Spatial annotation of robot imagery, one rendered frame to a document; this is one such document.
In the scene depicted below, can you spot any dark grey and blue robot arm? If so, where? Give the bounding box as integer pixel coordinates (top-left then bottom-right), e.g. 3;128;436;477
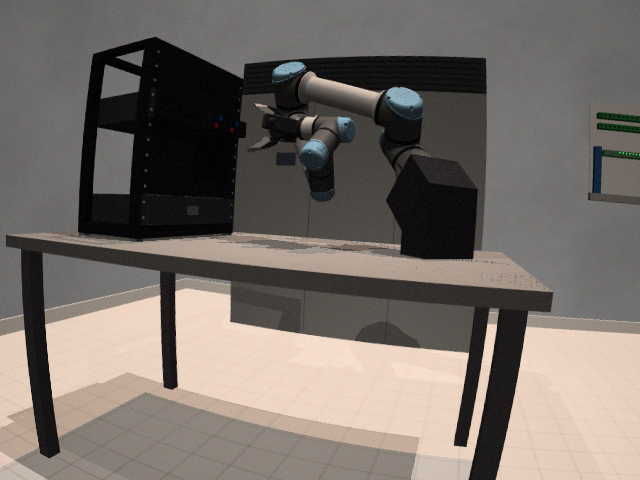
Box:
262;62;431;202

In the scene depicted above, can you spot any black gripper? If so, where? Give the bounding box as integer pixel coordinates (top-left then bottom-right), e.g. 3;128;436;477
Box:
247;104;306;152

